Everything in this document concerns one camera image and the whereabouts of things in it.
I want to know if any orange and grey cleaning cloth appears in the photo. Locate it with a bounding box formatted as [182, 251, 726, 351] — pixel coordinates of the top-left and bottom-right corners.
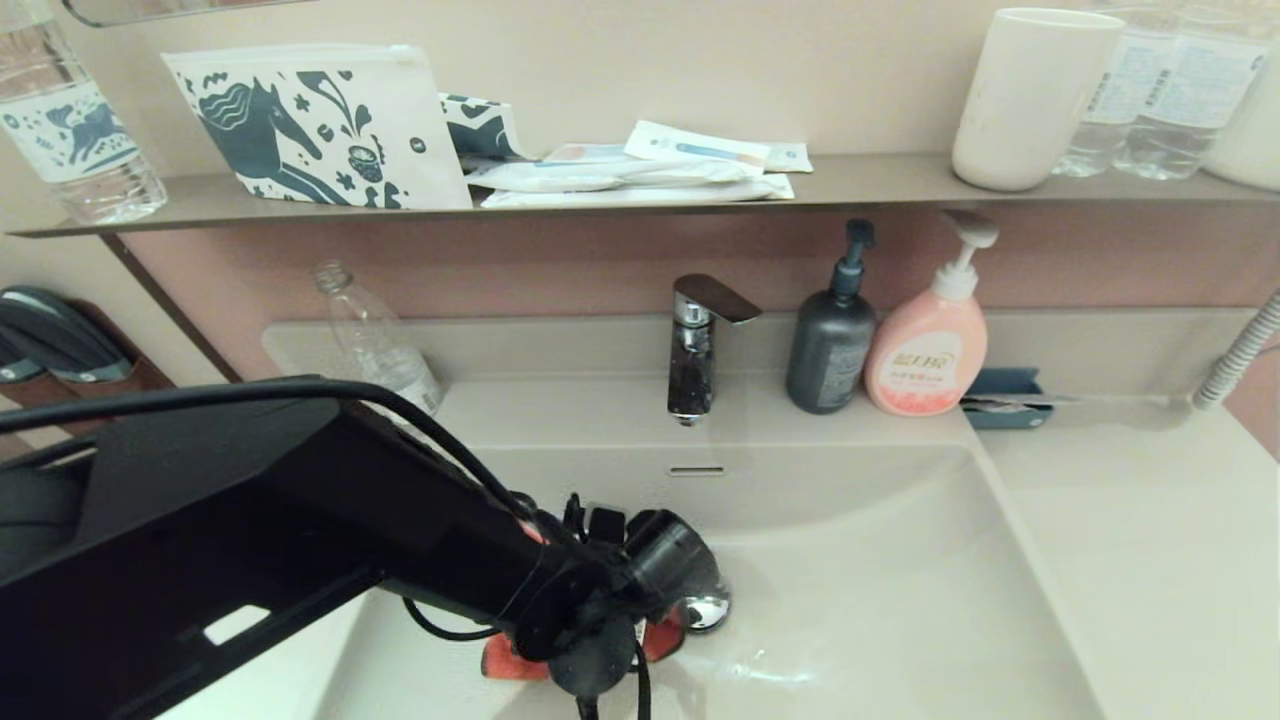
[482, 618, 687, 683]

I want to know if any chrome sink faucet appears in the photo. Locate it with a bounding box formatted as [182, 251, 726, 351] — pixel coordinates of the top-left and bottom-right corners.
[666, 274, 763, 427]

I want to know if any white ceramic sink basin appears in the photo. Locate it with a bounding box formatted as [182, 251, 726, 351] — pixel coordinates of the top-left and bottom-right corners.
[330, 440, 1106, 720]

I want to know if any chrome drain stopper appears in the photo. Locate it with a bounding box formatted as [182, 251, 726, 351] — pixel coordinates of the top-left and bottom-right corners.
[683, 590, 732, 634]

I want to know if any empty clear plastic bottle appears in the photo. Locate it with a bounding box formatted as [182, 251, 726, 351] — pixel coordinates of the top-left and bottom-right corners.
[314, 260, 444, 421]

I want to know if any dark grey pump bottle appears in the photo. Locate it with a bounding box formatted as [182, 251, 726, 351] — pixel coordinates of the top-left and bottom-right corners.
[785, 219, 879, 415]

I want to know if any pink pump soap bottle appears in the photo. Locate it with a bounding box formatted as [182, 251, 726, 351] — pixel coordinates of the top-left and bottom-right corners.
[863, 211, 1000, 418]

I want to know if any flat white plastic packet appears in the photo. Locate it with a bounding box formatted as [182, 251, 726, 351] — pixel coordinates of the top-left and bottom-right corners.
[481, 174, 797, 209]

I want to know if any long white plastic packet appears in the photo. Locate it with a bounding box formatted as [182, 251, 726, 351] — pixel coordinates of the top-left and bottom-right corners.
[465, 152, 767, 194]

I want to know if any blue plastic holder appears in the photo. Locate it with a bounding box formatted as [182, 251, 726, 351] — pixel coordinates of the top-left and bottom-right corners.
[961, 368, 1053, 431]

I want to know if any pale blue packet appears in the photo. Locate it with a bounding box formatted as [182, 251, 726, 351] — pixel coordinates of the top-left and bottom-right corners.
[543, 142, 637, 167]

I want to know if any white packet with blue stripe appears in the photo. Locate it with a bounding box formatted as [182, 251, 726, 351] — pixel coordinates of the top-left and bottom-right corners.
[624, 120, 772, 171]

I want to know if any small horse print pouch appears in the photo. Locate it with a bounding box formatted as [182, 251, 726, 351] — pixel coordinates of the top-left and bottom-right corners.
[440, 93, 539, 161]

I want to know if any large horse print pouch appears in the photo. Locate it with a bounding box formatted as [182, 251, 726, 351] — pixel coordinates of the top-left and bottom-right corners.
[163, 43, 475, 210]

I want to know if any dark grey slipper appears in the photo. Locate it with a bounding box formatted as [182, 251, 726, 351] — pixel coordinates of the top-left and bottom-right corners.
[0, 337, 46, 386]
[0, 285, 134, 384]

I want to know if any tall white cup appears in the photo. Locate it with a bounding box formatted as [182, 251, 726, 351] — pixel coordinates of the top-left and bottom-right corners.
[951, 8, 1127, 192]

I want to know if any horse label water bottle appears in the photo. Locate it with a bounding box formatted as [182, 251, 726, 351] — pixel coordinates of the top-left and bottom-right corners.
[0, 0, 168, 225]

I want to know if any white label water bottle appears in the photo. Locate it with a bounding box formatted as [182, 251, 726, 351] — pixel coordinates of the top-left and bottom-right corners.
[1052, 0, 1173, 178]
[1112, 0, 1280, 182]

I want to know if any white ribbed container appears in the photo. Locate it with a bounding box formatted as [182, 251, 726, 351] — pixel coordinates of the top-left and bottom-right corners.
[1200, 62, 1280, 193]

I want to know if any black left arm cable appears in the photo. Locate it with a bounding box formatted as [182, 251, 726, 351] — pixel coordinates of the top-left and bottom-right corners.
[0, 376, 536, 526]

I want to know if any brown fabric wall pocket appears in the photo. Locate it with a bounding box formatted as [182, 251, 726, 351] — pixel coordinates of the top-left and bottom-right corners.
[0, 298, 179, 403]

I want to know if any grey wall shelf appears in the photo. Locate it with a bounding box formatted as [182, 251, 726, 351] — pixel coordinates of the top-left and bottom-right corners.
[5, 152, 1280, 238]

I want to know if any white corrugated hose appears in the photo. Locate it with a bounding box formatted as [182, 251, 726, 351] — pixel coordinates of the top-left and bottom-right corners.
[1190, 290, 1280, 412]

